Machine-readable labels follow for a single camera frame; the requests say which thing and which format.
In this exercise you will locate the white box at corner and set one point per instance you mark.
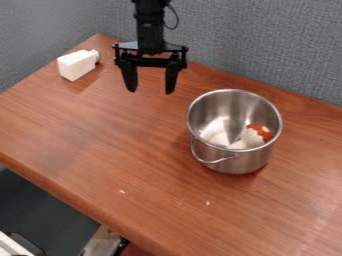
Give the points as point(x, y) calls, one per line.
point(11, 248)

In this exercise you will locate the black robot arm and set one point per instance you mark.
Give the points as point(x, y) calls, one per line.
point(152, 7)

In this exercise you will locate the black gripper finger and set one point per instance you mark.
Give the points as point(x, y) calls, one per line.
point(172, 76)
point(130, 75)

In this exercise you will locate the table leg frame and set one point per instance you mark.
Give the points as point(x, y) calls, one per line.
point(106, 243)

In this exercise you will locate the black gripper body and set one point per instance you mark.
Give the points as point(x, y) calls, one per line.
point(150, 50)

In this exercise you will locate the shiny metal pot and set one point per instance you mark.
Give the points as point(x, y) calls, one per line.
point(226, 110)

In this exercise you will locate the white toy mushroom red cap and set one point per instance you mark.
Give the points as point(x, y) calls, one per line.
point(254, 136)

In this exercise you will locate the white plastic bottle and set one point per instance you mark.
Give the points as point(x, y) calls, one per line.
point(78, 63)

